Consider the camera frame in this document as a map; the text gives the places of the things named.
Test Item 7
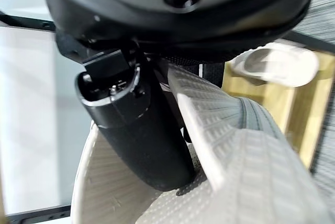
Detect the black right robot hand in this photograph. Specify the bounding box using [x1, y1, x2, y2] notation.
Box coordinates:
[41, 0, 317, 192]

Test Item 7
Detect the white slipper with grey strap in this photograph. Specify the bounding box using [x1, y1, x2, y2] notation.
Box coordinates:
[167, 65, 335, 224]

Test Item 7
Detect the light wooden shoe rack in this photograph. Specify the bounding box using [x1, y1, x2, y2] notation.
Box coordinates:
[222, 38, 335, 171]

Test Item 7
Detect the grey ribbed floor mat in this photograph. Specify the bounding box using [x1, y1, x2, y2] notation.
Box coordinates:
[295, 0, 335, 183]

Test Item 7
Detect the black metal frame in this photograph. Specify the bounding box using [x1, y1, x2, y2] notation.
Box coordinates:
[0, 10, 72, 224]

